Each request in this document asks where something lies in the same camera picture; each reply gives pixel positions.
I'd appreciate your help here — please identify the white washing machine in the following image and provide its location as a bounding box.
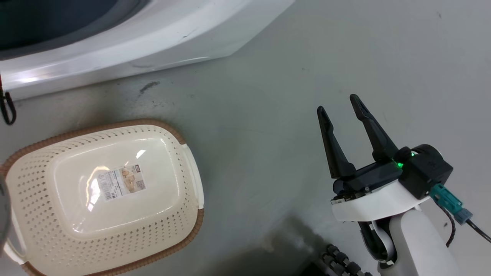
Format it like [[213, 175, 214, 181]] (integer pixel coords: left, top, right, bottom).
[[0, 0, 296, 101]]

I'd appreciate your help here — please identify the teal plug with black cable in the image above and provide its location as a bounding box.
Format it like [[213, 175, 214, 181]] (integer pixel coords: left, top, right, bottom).
[[429, 183, 491, 248]]

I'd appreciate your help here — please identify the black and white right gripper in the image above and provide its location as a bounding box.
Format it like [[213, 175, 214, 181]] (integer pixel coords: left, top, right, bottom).
[[317, 94, 431, 223]]

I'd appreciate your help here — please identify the thin black looped cable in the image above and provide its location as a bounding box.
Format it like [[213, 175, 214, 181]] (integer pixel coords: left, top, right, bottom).
[[0, 73, 17, 125]]

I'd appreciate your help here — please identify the cream perforated laundry basket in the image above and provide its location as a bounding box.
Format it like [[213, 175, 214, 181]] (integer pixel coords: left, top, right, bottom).
[[0, 119, 205, 276]]

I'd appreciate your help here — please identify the black corrugated cable conduit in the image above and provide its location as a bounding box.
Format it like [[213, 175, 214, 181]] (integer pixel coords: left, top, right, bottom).
[[318, 244, 372, 276]]

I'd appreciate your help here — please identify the paper label sticker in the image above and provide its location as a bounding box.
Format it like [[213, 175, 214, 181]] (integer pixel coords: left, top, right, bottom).
[[96, 164, 147, 202]]

